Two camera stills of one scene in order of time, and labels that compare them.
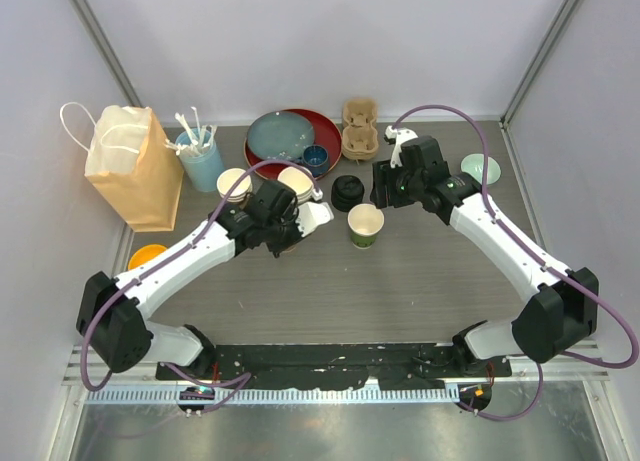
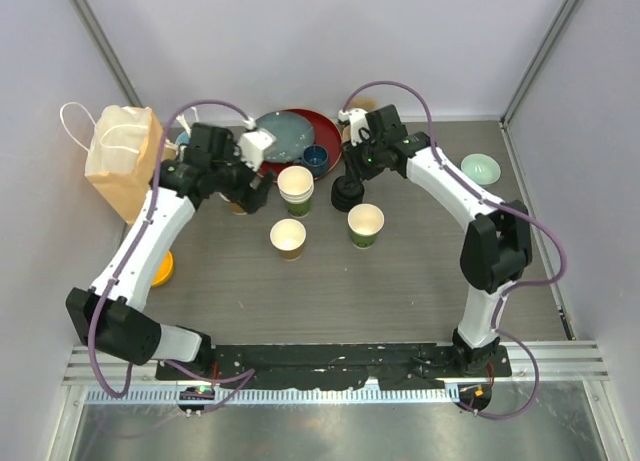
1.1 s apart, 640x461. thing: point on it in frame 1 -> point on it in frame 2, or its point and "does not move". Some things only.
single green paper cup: (364, 222) does not move
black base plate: (384, 366) does not move
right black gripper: (383, 175) -> (353, 169)
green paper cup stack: (300, 181) does not move
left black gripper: (291, 214) -> (255, 198)
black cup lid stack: (347, 192) does not move
